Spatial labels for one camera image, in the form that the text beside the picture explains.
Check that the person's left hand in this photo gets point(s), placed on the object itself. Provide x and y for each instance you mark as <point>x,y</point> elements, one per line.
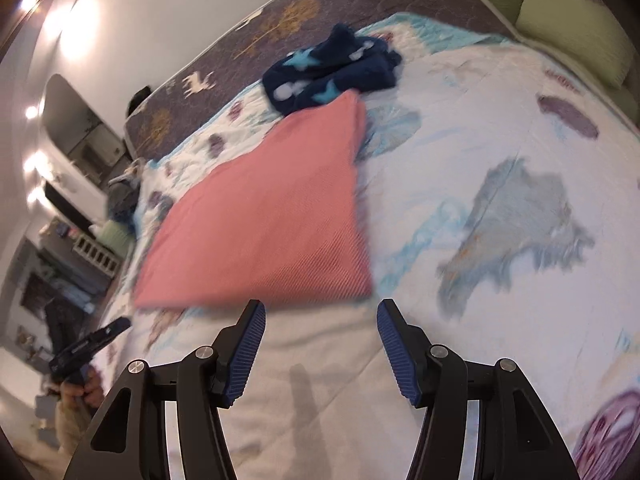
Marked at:
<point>88,396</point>

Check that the green pillow near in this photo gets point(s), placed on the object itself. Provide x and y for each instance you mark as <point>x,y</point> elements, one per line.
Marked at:
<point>585,30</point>

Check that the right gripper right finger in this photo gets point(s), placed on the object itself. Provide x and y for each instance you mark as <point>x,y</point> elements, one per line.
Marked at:
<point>516,439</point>

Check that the grey bag beside bed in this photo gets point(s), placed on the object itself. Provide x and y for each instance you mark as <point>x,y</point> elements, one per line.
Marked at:
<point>123,193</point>

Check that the pink knit sweater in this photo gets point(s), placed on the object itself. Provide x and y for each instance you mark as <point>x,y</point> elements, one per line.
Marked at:
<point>280,223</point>

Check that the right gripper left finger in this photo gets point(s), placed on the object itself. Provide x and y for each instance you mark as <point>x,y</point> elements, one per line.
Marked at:
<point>127,437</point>

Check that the navy star fleece garment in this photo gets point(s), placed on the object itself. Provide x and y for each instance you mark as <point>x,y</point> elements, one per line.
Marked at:
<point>317,75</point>

